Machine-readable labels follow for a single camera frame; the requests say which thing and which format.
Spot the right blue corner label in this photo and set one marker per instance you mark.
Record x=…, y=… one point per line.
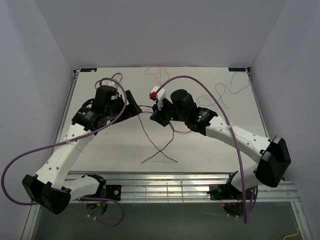
x=237, y=69

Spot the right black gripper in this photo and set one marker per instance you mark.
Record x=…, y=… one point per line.
x=157, y=116

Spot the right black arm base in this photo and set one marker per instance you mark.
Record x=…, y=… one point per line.
x=221, y=192

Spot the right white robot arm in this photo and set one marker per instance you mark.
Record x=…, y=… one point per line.
x=271, y=156

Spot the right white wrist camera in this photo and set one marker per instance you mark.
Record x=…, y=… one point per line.
x=157, y=94

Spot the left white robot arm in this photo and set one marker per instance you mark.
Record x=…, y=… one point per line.
x=47, y=187

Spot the blue corner label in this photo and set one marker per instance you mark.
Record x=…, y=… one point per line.
x=237, y=69
x=88, y=70

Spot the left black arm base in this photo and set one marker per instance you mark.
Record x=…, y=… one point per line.
x=109, y=191

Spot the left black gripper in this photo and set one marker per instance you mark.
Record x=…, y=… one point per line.
x=132, y=109

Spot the left blue corner label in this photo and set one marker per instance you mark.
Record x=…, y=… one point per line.
x=88, y=70

